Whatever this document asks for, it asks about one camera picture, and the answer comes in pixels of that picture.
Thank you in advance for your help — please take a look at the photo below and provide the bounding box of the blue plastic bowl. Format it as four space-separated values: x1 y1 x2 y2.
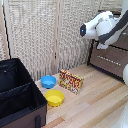
40 74 58 90

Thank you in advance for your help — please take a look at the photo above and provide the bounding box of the yellow plastic bowl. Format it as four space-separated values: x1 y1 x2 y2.
44 89 66 108

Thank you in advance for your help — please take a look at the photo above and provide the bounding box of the woven folding screen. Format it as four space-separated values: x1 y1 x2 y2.
0 0 128 82

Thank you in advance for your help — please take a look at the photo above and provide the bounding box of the brown drawer cabinet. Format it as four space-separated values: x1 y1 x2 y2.
87 9 128 82

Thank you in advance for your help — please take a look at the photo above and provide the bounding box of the red yellow snack box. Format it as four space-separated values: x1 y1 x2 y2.
58 69 85 95

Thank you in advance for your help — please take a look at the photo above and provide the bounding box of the black fabric storage box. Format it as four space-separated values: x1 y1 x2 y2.
0 57 49 128

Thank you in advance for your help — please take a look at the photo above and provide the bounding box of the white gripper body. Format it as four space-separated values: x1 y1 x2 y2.
96 41 110 51

